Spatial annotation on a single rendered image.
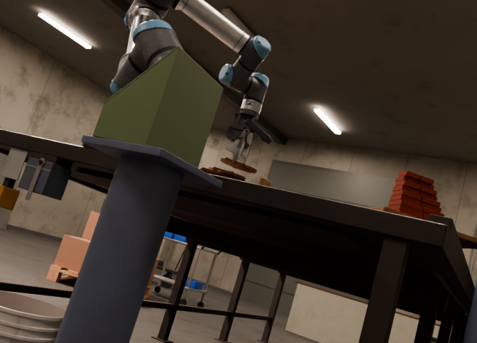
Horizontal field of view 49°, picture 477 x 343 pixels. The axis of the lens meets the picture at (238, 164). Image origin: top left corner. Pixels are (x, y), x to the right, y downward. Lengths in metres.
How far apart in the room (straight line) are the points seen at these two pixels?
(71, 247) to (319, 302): 3.86
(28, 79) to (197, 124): 11.31
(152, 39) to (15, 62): 11.05
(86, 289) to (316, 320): 6.77
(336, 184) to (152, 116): 10.71
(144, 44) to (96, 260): 0.59
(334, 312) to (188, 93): 6.69
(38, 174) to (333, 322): 6.27
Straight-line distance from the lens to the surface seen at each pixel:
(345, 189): 11.77
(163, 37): 1.47
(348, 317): 7.78
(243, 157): 1.96
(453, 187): 11.31
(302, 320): 8.01
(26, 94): 12.62
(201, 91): 1.39
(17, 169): 2.18
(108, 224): 1.29
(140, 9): 1.86
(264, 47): 1.85
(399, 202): 2.42
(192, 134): 1.38
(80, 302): 1.31
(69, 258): 5.62
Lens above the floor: 0.67
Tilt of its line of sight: 11 degrees up
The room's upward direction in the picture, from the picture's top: 17 degrees clockwise
